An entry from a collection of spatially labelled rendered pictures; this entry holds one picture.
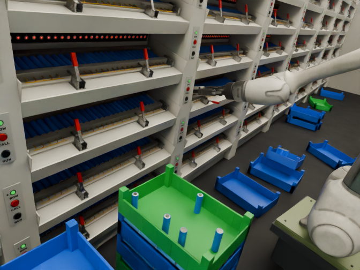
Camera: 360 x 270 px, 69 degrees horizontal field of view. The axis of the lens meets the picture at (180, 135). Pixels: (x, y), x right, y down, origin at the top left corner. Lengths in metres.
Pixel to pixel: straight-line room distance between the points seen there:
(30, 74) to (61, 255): 0.43
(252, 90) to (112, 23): 0.58
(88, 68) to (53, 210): 0.44
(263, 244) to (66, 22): 1.17
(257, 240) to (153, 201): 0.70
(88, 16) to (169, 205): 0.55
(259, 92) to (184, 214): 0.55
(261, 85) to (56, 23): 0.72
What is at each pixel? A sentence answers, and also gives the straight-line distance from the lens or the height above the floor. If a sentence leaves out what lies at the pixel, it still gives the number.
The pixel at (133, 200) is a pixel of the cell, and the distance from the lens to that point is 0.74.
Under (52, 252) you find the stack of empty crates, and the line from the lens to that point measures 0.69.
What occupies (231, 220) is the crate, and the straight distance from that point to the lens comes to 0.78.
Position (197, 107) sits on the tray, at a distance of 1.26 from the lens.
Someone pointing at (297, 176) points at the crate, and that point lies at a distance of 1.94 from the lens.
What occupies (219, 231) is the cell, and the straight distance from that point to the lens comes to 0.67.
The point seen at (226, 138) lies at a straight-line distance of 1.83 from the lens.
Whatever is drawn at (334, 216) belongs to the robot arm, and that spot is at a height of 0.46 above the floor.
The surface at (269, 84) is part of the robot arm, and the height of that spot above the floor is 0.71.
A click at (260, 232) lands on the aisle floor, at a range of 1.42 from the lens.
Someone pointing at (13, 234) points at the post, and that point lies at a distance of 0.87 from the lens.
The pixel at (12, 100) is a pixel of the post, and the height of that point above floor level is 0.70.
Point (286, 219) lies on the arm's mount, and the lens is 1.19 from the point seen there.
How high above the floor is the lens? 0.94
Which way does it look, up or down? 26 degrees down
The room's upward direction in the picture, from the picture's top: 8 degrees clockwise
